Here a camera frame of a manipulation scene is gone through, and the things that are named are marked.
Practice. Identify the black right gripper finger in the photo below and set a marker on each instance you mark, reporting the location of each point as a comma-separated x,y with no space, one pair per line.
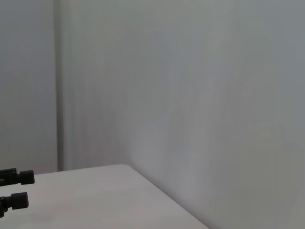
17,200
23,177

